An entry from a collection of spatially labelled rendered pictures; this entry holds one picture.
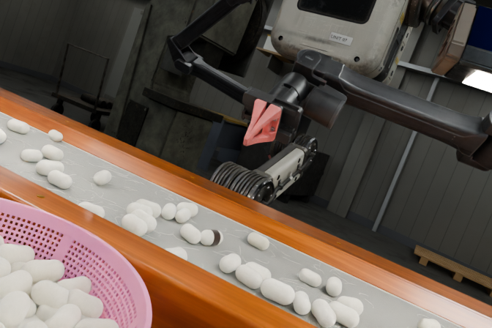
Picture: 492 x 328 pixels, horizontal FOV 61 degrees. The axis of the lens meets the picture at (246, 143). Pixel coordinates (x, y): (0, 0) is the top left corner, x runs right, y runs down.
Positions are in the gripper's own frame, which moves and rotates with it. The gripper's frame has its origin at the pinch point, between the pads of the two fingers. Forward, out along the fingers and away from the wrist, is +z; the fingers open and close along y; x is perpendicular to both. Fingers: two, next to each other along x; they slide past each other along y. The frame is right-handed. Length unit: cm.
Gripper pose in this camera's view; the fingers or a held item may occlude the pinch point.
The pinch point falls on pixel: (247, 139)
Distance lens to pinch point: 64.9
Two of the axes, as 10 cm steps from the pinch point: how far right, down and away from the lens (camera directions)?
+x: -1.3, 7.5, 6.5
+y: 8.7, 4.0, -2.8
